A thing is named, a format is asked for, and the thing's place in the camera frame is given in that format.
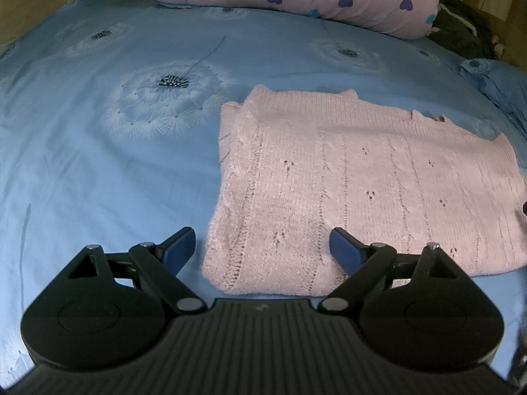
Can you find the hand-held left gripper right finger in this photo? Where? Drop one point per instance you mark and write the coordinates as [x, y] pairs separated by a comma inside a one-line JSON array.
[[346, 251]]

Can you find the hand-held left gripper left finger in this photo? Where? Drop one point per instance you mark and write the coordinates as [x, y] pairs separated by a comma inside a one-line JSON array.
[[179, 251]]

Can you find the pink knitted sweater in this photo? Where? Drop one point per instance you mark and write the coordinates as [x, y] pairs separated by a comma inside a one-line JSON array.
[[350, 173]]

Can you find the blue floral bed sheet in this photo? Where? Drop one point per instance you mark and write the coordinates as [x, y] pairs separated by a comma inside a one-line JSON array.
[[103, 173]]

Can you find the blue floral pillow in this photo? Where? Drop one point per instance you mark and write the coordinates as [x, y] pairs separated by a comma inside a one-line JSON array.
[[502, 86]]

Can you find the dark patterned cloth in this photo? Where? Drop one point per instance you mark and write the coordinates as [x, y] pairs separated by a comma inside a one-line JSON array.
[[461, 28]]

